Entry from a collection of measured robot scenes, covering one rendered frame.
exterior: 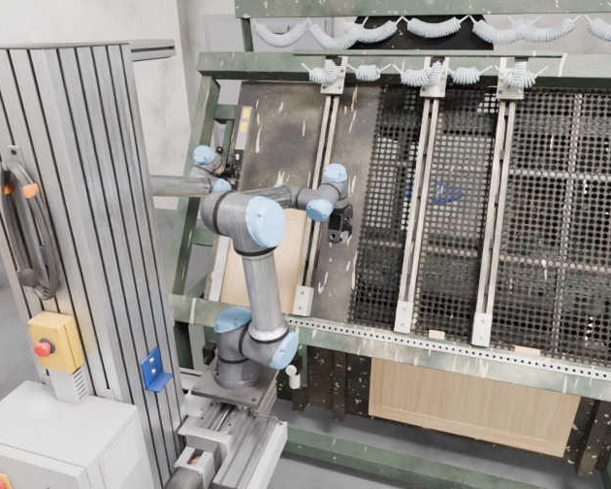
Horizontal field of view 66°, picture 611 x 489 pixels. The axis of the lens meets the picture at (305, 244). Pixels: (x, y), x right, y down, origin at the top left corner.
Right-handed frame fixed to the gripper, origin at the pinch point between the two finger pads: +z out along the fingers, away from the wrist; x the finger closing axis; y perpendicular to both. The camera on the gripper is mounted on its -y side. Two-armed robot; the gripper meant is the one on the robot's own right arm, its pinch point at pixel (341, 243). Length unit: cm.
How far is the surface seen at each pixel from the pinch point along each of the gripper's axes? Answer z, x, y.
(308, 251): 25.8, 20.0, 12.5
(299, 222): 21.3, 27.1, 24.8
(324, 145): -1, 19, 53
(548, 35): -12, -73, 126
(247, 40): -6, 83, 133
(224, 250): 29, 61, 9
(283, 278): 34.9, 30.6, 2.2
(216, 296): 39, 61, -10
